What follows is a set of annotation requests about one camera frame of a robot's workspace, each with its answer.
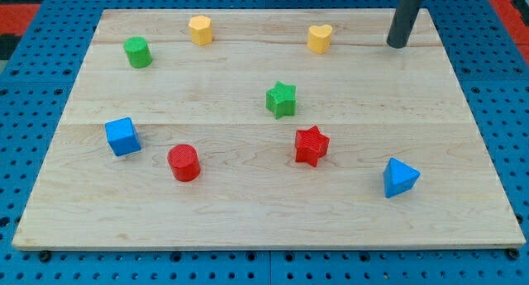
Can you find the green star block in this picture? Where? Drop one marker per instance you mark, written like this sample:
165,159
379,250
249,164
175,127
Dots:
281,100

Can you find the red star block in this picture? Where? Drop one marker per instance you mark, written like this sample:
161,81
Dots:
310,145

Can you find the yellow heart block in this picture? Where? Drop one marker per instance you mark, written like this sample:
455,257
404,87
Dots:
319,38

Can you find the light wooden board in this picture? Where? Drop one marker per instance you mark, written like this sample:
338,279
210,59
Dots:
374,102

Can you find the red cylinder block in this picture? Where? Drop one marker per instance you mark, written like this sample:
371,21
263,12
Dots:
184,163

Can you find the yellow pentagon block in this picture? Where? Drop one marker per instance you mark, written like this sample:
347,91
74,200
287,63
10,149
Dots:
201,30

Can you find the blue triangle block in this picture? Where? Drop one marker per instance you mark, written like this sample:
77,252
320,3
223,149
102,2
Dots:
398,178

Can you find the blue cube block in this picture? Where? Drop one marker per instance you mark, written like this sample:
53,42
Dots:
122,136

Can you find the green cylinder block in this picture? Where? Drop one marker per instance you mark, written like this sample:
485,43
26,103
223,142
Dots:
137,52

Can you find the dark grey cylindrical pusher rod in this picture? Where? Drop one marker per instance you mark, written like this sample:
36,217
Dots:
403,22

